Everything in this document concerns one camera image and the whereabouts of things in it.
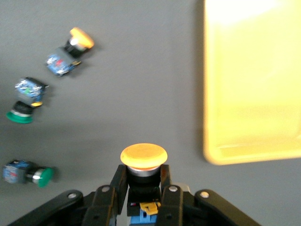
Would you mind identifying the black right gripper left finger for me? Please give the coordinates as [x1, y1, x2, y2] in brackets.
[7, 164, 130, 226]

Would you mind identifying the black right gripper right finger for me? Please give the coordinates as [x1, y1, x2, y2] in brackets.
[156, 164, 261, 226]

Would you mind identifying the yellow mushroom push button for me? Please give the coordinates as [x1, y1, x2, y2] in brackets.
[120, 143, 168, 226]
[45, 26, 95, 77]

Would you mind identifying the green mushroom push button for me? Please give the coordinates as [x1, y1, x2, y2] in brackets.
[2, 160, 56, 188]
[5, 77, 50, 124]

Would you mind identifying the dark grey table mat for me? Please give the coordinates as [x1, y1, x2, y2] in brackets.
[0, 0, 301, 226]

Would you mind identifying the yellow plastic tray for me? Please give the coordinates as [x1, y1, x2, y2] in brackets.
[203, 0, 301, 166]

